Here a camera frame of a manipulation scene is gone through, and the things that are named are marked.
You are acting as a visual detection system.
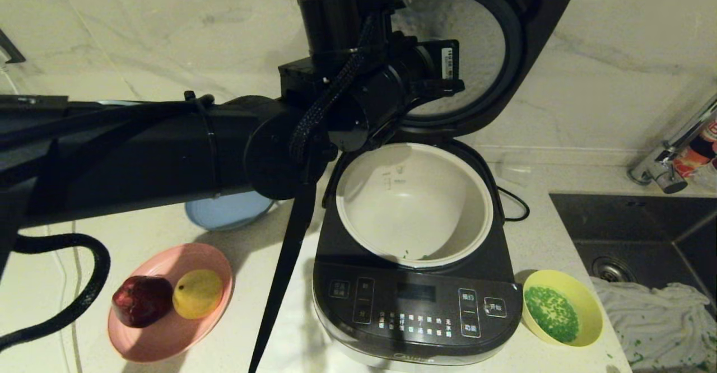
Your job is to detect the dark grey rice cooker lid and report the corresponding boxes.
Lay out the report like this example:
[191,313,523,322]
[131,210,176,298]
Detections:
[392,0,576,138]

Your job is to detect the green grains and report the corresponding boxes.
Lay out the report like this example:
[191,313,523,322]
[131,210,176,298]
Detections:
[525,286,580,344]

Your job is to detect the yellow bowl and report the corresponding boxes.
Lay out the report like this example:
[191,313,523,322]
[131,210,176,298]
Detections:
[522,270,604,347]

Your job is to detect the white bowl with greens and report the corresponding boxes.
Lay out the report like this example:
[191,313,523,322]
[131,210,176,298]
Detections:
[335,142,495,268]

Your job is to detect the dark grey rice cooker base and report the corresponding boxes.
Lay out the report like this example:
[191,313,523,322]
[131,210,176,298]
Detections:
[312,135,524,373]

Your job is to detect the chrome faucet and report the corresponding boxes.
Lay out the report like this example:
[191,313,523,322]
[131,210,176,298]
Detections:
[626,94,717,195]

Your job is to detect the blue plate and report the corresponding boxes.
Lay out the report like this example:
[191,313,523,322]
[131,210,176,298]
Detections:
[185,191,275,231]

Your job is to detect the steel sink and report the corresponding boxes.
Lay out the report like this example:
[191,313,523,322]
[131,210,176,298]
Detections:
[548,193,717,373]

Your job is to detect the black flat strip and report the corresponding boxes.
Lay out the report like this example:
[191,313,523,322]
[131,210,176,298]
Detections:
[248,183,317,373]

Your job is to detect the metal sink drain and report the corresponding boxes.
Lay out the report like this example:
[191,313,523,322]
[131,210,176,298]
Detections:
[592,257,635,284]

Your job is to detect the red orange bottle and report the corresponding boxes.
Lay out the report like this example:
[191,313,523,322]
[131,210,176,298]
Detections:
[672,116,717,189]

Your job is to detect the yellow pear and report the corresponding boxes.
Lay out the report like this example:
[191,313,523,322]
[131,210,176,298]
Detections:
[173,269,224,320]

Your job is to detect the white crumpled cloth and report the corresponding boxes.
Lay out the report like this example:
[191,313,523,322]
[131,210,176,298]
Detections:
[591,277,717,371]

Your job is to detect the red apple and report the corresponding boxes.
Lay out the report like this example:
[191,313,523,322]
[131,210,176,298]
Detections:
[111,275,173,329]

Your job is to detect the pink plate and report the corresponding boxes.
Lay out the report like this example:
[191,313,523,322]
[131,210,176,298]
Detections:
[108,243,234,362]

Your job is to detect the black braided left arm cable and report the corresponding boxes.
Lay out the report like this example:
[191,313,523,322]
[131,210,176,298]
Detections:
[288,15,376,166]

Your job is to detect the black power cord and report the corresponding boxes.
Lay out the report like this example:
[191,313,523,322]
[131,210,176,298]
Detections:
[500,187,530,222]

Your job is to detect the black smooth left arm hose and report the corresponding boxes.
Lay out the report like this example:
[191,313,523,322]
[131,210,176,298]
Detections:
[0,233,111,352]

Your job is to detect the white cable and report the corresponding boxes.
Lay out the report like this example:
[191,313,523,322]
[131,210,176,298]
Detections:
[0,65,76,373]

